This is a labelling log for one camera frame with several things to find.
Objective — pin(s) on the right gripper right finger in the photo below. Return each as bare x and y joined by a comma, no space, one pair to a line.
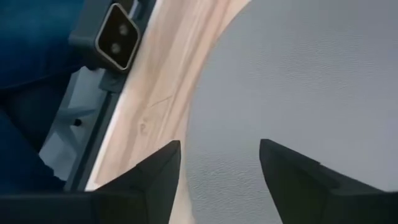
311,193

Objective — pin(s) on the black metal table frame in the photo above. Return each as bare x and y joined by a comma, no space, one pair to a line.
118,37

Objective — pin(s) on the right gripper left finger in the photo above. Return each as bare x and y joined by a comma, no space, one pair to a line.
155,186

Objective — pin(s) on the dark blue object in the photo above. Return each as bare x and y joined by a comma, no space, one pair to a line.
31,37

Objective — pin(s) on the round grey placemat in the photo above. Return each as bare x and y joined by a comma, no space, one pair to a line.
295,77

